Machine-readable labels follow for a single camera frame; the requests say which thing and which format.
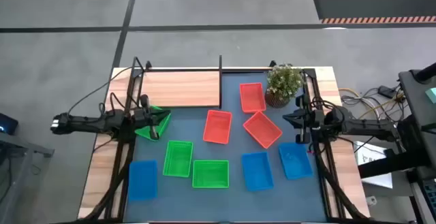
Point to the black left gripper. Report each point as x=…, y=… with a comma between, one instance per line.
x=141, y=116

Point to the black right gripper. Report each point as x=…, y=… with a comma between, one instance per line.
x=313, y=120

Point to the green plastic basket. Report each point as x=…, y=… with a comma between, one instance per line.
x=142, y=132
x=210, y=174
x=178, y=159

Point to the orange plastic basket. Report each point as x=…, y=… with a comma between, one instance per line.
x=218, y=127
x=252, y=97
x=262, y=129

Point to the blue plastic basket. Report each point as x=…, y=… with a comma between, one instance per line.
x=295, y=161
x=143, y=180
x=257, y=171

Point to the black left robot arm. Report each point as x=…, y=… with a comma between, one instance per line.
x=85, y=123

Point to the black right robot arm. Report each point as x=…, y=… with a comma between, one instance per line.
x=368, y=126

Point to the wooden shelf board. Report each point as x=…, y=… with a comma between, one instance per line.
x=180, y=88

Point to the potted artificial plant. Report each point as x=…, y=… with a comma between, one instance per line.
x=282, y=81

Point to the white paper sheet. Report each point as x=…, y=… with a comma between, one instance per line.
x=361, y=149

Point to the black power adapter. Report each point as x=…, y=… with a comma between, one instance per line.
x=386, y=91

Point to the blue-grey table mat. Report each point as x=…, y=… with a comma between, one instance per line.
x=211, y=203

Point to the black equipment stand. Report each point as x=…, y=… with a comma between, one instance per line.
x=413, y=98

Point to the grey metal side table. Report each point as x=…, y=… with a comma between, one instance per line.
x=27, y=148

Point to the black hazard-striped floor mat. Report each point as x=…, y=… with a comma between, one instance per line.
x=374, y=6

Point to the teal box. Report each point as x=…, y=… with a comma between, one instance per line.
x=432, y=95

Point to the black device with blue light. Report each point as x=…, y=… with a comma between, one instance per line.
x=7, y=123

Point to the small white bracket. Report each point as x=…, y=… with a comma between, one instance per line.
x=372, y=201

